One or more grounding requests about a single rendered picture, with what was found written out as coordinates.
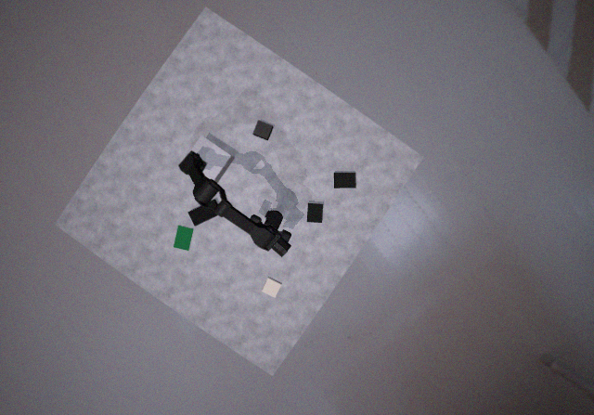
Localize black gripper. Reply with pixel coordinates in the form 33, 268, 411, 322
250, 214, 291, 242

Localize green rectangular block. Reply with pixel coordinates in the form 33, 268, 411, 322
174, 226, 193, 251

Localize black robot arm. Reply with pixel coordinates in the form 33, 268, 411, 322
178, 150, 291, 257

